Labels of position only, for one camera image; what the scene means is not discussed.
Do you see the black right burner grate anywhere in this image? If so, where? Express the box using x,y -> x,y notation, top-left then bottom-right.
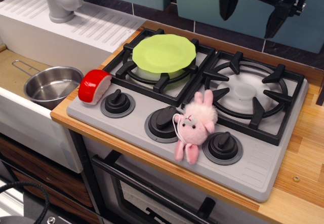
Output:
182,51 -> 304,146

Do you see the black burner grate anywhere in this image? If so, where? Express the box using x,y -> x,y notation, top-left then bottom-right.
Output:
182,51 -> 304,146
104,28 -> 216,106

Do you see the green plastic plate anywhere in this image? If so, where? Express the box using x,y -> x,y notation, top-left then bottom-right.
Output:
132,34 -> 196,73

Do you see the black left burner grate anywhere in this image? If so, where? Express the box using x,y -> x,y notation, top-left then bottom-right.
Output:
104,28 -> 216,106

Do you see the grey toy stove top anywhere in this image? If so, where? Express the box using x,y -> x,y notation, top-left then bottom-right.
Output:
66,27 -> 309,203

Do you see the pink stuffed rabbit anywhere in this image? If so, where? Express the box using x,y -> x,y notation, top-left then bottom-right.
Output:
172,89 -> 218,164

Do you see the black right stove knob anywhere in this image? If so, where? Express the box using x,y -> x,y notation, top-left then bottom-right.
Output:
202,132 -> 243,166

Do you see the black stove knob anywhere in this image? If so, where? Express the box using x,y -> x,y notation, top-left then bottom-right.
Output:
144,106 -> 179,143
100,89 -> 136,119
202,132 -> 243,166

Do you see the black middle stove knob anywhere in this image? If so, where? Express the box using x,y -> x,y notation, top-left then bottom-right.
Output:
144,106 -> 179,143

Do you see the black left stove knob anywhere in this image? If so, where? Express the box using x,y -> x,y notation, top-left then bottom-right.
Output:
100,89 -> 136,119

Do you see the grey toy faucet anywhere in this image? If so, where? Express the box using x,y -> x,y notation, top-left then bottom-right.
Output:
46,0 -> 83,23

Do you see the small steel pot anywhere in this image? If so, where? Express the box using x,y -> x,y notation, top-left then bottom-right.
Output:
12,60 -> 84,110

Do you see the toy oven door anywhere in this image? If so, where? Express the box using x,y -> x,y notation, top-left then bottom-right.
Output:
87,144 -> 261,223

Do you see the white toy sink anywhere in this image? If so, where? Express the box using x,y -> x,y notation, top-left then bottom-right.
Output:
1,0 -> 144,173

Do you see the black oven door handle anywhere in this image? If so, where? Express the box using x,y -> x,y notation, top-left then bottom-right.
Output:
91,151 -> 216,224

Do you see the black cable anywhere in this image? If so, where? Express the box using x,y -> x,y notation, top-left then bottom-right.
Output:
0,181 -> 50,224

